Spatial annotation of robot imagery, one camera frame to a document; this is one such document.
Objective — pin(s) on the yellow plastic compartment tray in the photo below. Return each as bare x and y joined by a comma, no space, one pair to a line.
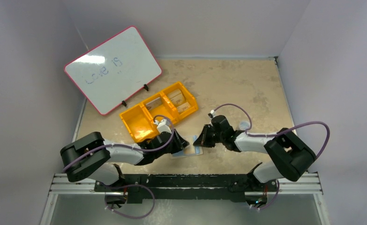
139,121

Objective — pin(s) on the aluminium rail frame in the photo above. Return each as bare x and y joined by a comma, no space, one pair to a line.
238,89

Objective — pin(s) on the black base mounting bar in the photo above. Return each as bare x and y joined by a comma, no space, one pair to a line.
233,187

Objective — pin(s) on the white board with pink frame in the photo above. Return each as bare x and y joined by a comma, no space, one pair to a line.
112,72

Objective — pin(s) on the small clear plastic cup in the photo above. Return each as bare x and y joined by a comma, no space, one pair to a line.
244,125

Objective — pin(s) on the card in middle compartment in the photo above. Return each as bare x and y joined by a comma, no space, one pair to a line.
153,103

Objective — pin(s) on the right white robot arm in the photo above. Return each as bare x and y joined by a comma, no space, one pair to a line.
290,156

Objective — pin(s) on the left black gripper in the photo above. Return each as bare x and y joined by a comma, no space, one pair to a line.
176,141

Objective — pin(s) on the black whiteboard stand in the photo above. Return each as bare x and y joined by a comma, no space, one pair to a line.
145,87

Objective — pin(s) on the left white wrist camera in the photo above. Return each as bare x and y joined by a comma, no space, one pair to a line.
163,126

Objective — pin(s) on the cards in right compartment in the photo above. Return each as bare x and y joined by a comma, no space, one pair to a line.
178,100

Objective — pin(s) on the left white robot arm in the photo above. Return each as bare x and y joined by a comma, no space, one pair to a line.
96,158

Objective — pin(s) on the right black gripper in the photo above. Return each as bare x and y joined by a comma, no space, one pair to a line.
208,135

